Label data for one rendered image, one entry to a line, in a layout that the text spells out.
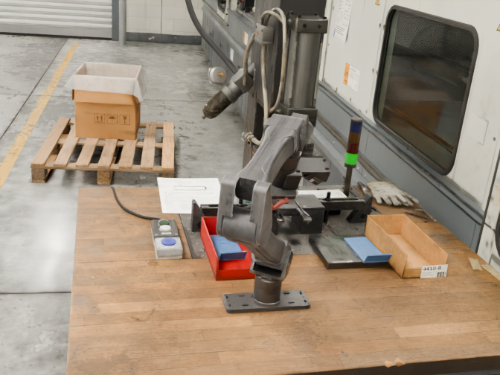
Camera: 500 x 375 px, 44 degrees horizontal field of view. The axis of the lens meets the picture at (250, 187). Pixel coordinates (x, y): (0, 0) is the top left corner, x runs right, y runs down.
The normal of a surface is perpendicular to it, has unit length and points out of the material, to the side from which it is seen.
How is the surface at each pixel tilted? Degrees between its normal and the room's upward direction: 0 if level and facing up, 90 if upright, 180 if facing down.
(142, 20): 90
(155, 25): 90
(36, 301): 0
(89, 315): 0
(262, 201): 84
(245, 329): 0
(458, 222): 90
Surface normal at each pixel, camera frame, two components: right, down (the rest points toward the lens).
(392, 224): 0.22, 0.37
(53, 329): 0.08, -0.93
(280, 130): -0.05, -0.77
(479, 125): -0.98, -0.01
